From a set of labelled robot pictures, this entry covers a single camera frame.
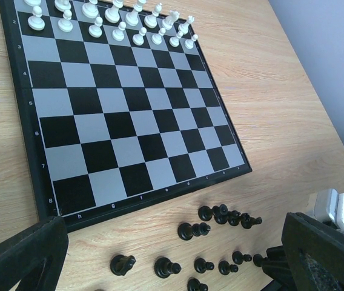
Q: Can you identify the white pawn f-file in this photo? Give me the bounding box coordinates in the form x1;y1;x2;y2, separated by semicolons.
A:
88;16;103;38

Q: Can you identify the white pawn a-file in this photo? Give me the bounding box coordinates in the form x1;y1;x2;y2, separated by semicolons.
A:
184;34;199;50

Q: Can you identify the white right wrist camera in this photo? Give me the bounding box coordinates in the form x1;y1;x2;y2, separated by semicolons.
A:
306;189;344;230

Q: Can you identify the white bishop c-file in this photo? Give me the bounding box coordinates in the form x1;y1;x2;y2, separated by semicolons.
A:
144;3;162;28

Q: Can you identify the white king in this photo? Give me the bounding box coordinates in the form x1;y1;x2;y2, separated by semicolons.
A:
104;0;123;24

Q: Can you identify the black pawn a-file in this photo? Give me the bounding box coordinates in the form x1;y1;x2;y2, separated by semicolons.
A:
253;254;268;267

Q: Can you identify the white pawn c-file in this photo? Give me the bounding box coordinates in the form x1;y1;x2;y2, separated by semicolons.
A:
151;27;166;45

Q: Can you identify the white bishop f-file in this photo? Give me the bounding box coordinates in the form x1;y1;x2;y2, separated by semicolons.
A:
82;0;99;19

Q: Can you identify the white pawn h-file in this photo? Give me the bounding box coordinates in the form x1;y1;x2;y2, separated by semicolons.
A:
27;5;45;31

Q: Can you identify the white rook a-file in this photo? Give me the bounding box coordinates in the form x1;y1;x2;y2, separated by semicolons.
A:
178;15;194;35

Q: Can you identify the black knight cluster right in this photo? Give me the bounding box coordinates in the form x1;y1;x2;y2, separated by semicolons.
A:
240;213;262;229

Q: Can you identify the white queen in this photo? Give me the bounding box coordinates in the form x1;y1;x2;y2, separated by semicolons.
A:
125;0;147;27

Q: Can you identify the white pawn b-file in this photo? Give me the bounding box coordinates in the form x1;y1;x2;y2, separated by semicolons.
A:
169;31;184;47

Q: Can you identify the black piece cluster middle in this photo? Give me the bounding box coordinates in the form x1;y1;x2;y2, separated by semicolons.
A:
212;204;241;226

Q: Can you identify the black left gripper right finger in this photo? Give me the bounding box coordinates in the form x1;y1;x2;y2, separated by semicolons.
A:
282;213;344;290

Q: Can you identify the white pawn d-file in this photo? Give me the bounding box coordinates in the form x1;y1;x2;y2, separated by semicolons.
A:
132;27;147;46

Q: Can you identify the white pawn g-file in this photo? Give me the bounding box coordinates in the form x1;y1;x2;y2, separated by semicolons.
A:
58;10;73;33

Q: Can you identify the black king piece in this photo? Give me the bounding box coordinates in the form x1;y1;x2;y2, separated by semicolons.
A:
177;222;211;241

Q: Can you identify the black chess piece lying left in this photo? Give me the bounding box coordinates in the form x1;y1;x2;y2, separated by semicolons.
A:
110;255;136;276

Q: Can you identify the black pawn bottom edge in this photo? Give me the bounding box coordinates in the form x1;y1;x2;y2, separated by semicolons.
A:
187;278;208;291

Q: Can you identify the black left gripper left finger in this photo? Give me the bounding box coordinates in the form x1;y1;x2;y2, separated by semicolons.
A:
0;216;68;290

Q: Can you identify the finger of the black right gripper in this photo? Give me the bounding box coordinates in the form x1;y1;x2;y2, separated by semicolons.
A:
262;246;293;290

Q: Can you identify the white knight b-file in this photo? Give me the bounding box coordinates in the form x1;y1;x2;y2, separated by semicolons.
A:
162;10;180;30

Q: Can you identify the white pawn e-file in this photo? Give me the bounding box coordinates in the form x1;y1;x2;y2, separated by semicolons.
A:
111;21;127;42

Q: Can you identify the white rook h-file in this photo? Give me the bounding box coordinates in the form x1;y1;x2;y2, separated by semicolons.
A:
24;0;41;7

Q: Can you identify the black and silver chessboard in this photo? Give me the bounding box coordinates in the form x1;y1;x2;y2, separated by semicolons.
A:
0;1;251;231

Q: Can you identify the white knight g-file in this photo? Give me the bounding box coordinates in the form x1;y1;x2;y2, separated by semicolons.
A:
54;0;71;12

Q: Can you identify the black chess piece front row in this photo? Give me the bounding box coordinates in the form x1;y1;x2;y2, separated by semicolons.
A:
154;257;182;279

